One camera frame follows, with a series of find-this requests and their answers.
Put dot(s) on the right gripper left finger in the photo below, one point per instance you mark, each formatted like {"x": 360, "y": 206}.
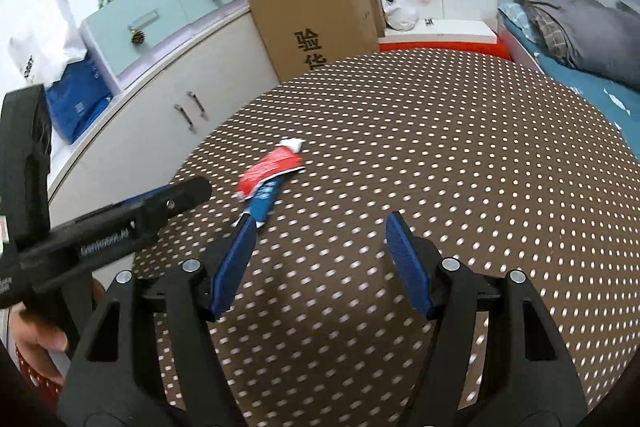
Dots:
{"x": 115, "y": 379}

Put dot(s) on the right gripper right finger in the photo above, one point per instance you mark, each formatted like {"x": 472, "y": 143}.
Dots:
{"x": 529, "y": 378}

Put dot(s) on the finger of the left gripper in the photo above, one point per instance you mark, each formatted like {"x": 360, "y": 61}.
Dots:
{"x": 145, "y": 196}
{"x": 165, "y": 204}

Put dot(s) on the red blue toothpaste tube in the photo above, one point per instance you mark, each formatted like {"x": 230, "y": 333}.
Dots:
{"x": 259, "y": 185}

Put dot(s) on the person left hand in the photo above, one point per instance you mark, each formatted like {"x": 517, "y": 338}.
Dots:
{"x": 36, "y": 338}

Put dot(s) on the white low cabinet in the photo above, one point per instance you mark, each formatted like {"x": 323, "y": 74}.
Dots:
{"x": 148, "y": 130}

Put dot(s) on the blue shopping bag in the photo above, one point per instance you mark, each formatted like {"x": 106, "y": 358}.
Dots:
{"x": 77, "y": 99}

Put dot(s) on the teal drawer unit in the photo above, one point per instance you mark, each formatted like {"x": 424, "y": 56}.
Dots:
{"x": 128, "y": 34}

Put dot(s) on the white shopping bag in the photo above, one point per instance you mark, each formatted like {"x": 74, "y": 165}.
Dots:
{"x": 41, "y": 56}

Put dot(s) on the brown polka dot tablecloth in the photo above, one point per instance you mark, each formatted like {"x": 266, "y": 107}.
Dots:
{"x": 501, "y": 167}

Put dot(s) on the large cardboard box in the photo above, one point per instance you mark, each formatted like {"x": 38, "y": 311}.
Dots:
{"x": 301, "y": 36}

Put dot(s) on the teal bed sheet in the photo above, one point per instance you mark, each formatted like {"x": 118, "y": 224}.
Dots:
{"x": 616, "y": 102}

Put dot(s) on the white plastic bag on floor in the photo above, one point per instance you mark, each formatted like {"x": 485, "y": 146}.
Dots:
{"x": 399, "y": 15}

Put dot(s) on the grey folded blanket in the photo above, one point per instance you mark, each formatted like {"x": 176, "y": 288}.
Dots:
{"x": 589, "y": 36}

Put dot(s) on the red step platform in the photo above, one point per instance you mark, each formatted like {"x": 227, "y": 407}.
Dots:
{"x": 458, "y": 35}

